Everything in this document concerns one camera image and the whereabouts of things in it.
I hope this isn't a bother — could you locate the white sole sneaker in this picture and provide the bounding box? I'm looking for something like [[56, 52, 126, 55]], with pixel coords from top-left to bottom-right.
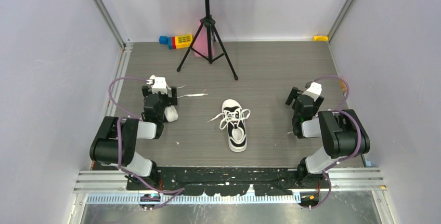
[[164, 93, 207, 122]]

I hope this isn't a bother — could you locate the black white sneaker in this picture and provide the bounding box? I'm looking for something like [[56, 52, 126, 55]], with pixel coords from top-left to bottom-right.
[[209, 99, 251, 153]]

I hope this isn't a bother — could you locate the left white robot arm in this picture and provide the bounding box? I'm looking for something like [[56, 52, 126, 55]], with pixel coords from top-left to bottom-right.
[[89, 86, 177, 190]]

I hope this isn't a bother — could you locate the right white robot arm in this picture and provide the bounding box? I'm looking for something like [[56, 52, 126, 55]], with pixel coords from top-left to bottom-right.
[[286, 83, 370, 188]]

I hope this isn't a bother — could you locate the small wooden block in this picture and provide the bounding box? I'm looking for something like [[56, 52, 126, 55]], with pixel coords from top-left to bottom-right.
[[339, 80, 347, 93]]

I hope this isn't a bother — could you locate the colourful toy block phone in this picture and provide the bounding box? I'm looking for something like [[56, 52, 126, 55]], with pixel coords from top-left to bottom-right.
[[159, 34, 193, 50]]

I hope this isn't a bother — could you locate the yellow corner piece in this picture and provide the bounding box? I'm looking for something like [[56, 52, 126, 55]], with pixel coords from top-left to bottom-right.
[[313, 35, 329, 42]]

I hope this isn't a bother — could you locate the pink foam block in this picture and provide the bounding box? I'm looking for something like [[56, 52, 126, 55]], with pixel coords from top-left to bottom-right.
[[193, 23, 215, 58]]

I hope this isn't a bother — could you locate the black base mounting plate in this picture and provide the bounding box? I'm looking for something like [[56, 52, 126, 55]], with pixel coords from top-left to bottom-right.
[[127, 166, 329, 196]]

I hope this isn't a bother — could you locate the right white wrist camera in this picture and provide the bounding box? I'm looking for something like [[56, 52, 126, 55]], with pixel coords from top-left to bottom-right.
[[302, 82, 322, 102]]

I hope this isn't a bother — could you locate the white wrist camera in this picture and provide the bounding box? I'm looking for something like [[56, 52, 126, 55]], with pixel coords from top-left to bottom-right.
[[146, 75, 168, 95], [302, 82, 322, 102]]

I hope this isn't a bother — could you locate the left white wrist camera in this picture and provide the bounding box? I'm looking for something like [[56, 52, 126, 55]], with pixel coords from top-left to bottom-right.
[[146, 75, 168, 95]]

